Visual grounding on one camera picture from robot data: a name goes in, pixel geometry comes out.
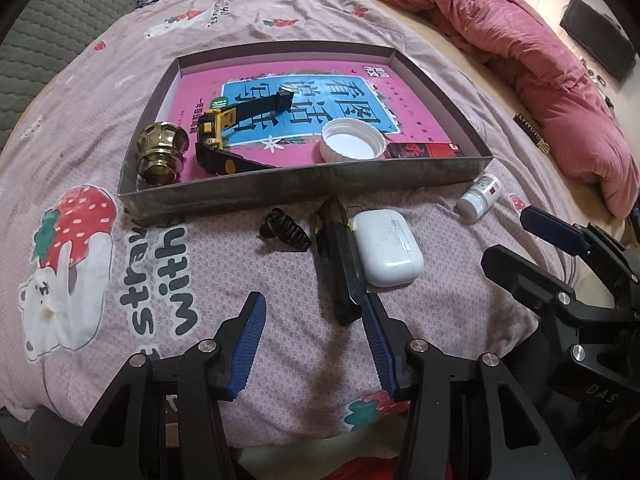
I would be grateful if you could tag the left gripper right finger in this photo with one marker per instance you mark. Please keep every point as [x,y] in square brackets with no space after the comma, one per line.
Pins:
[468,419]

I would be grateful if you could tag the pink Chinese workbook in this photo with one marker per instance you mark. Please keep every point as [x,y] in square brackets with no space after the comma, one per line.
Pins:
[374,92]

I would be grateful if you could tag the red black lighter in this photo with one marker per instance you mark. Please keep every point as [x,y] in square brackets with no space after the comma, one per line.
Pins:
[423,150]

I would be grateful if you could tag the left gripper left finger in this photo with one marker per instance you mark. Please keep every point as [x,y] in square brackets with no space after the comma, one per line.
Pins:
[160,419]

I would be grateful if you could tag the white plastic jar lid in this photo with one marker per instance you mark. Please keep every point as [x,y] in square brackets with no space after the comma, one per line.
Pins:
[350,140]

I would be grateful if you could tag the black folding knife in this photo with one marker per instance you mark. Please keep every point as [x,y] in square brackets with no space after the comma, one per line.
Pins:
[337,248]

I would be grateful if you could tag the black gold label box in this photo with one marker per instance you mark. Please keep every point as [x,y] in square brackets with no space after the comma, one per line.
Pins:
[532,133]

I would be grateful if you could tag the grey quilted headboard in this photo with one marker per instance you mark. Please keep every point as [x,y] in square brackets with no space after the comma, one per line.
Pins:
[45,37]

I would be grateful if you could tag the brass door knob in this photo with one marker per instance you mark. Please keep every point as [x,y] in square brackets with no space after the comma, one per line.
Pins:
[160,153]

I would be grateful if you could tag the small white pill bottle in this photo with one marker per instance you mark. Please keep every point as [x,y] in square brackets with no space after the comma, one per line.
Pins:
[479,197]

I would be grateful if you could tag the white earbuds case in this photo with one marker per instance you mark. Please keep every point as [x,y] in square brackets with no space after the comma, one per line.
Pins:
[388,251]

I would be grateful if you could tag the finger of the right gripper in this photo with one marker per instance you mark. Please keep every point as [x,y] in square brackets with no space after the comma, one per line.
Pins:
[555,231]
[531,286]

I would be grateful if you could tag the pink rolled quilt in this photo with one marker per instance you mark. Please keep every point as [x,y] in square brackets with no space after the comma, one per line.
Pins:
[514,41]

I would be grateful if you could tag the pink strawberry print blanket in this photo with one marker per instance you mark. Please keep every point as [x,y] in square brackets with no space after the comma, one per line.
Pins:
[83,287]

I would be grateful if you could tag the wall television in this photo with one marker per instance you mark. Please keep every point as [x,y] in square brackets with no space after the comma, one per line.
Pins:
[600,37]

